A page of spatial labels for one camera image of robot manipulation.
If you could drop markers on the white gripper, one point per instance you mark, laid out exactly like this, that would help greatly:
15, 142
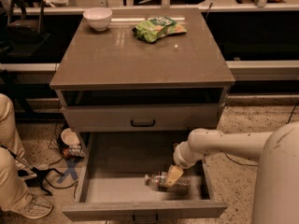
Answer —
181, 158

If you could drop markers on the clear plastic water bottle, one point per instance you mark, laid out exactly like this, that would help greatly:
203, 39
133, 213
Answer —
159, 182

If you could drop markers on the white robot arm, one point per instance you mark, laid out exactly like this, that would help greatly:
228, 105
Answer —
276, 198

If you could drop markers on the open grey drawer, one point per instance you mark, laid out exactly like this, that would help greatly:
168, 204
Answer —
113, 186

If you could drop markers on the grey drawer cabinet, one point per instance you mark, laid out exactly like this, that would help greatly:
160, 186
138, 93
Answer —
113, 67

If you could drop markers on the closed grey drawer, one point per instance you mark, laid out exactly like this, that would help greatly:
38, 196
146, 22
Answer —
133, 118

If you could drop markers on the black tripod stand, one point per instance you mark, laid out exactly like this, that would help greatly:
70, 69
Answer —
41, 175

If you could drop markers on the green snack bag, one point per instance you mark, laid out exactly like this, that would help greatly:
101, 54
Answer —
156, 28

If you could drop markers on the white knit sneaker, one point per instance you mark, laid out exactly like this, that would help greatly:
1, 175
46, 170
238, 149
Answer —
32, 207

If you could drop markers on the person leg beige trousers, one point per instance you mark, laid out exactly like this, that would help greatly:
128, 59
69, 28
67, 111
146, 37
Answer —
14, 194

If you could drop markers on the white ceramic bowl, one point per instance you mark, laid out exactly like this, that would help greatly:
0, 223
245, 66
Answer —
98, 18

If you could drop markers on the black chair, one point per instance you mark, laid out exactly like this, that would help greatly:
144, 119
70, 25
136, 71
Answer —
22, 28

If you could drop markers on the black wire basket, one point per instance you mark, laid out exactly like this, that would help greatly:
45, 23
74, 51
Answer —
56, 143

